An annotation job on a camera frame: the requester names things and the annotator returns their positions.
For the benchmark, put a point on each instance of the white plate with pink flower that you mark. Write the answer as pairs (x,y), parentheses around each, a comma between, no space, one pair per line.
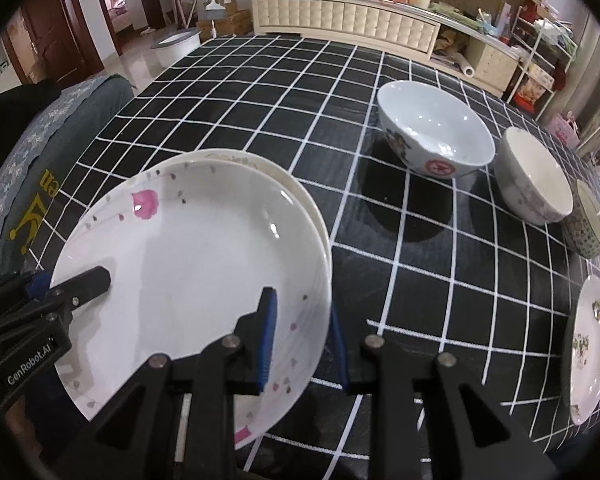
(180,260)

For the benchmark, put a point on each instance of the cardboard boxes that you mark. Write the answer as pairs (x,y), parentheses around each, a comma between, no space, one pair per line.
(227,17)

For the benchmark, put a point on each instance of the large white red-star bowl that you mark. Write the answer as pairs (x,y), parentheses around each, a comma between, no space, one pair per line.
(430,115)

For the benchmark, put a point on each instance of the white plastic basin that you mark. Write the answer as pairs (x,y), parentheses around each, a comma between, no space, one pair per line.
(175,45)

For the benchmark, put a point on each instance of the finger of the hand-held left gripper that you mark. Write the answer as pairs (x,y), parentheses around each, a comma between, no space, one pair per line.
(87,282)
(34,286)

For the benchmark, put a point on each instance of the dark wooden door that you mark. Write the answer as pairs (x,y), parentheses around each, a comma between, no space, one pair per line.
(55,25)

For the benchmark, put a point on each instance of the blue floral cloth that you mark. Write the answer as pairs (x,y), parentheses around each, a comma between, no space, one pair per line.
(25,135)

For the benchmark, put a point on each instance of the black white checked tablecloth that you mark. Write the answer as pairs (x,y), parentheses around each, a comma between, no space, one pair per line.
(280,110)

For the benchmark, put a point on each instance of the medium white floral bowl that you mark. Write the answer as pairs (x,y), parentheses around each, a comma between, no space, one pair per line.
(530,165)

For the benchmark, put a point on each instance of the white paper roll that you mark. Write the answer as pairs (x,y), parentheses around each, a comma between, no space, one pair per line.
(464,64)

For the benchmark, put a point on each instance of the cream drawer unit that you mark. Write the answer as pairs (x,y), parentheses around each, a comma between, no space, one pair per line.
(495,62)

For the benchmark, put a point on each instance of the plain cream plate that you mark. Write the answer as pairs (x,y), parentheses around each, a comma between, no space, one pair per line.
(286,180)

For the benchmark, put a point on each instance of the white plate with green flowers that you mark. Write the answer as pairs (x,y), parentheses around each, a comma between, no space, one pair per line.
(592,350)

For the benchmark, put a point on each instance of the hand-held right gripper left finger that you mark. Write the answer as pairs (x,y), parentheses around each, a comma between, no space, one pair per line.
(267,345)

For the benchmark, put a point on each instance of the cream tufted TV cabinet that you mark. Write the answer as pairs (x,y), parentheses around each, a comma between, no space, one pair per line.
(330,15)

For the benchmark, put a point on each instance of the pink gift bag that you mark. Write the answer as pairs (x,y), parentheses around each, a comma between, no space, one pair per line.
(562,130)

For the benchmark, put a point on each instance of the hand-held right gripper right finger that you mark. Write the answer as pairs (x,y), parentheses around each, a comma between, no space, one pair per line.
(339,355)

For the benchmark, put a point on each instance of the small patterned bowl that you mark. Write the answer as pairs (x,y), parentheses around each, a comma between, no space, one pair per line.
(580,240)

